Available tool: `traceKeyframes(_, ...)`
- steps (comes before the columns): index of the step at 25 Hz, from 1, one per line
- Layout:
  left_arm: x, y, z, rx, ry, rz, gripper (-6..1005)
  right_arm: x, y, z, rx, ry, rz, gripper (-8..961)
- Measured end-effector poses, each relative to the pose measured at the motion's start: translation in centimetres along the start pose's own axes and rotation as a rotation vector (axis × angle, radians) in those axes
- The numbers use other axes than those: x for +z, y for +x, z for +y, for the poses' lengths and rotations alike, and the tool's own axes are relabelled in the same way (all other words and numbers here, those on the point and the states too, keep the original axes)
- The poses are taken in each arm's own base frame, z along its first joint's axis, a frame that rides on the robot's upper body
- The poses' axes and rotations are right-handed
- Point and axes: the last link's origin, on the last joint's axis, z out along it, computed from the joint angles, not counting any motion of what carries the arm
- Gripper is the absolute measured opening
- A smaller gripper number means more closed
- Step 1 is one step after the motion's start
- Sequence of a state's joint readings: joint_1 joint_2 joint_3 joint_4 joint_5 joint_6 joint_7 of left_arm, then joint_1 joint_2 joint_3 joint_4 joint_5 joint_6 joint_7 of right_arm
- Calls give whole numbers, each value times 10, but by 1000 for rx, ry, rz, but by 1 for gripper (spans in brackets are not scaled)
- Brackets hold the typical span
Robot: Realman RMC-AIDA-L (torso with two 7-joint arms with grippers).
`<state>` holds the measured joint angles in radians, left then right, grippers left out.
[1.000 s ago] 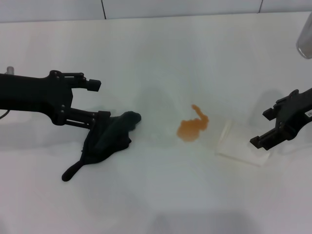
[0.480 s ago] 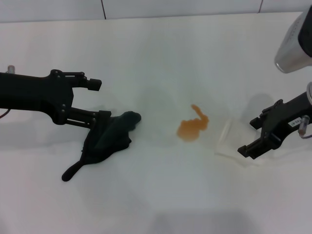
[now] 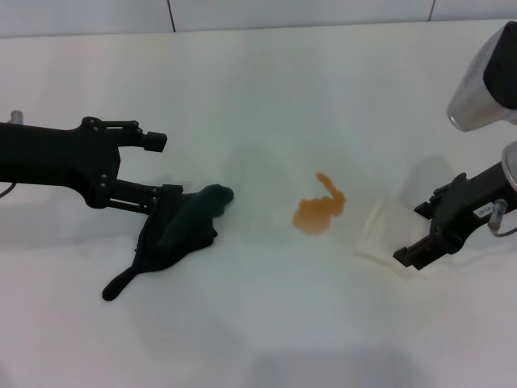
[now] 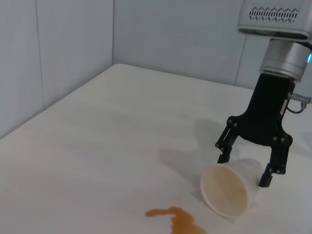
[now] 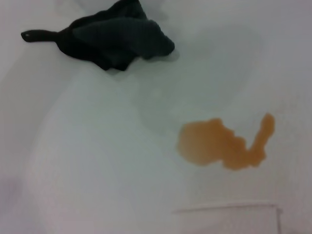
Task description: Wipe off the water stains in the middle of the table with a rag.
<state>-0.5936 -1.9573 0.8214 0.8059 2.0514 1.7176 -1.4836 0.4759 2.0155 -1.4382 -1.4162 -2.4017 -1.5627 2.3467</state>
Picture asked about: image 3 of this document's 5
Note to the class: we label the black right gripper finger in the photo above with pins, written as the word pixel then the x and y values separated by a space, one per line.
pixel 420 254
pixel 425 210

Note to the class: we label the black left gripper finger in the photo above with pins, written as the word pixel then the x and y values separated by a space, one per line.
pixel 137 196
pixel 155 141

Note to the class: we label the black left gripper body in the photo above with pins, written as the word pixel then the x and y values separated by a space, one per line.
pixel 52 155

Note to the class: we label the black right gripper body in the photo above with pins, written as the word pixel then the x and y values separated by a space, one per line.
pixel 464 206

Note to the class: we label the white paper cup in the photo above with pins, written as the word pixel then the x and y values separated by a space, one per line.
pixel 387 230

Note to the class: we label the dark blue rag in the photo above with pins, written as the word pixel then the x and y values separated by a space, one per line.
pixel 190 234

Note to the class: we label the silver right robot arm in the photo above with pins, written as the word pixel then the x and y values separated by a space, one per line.
pixel 511 161

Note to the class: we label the orange liquid stain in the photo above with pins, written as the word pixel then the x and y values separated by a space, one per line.
pixel 319 212

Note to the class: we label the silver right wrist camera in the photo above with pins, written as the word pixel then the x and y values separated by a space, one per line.
pixel 484 81

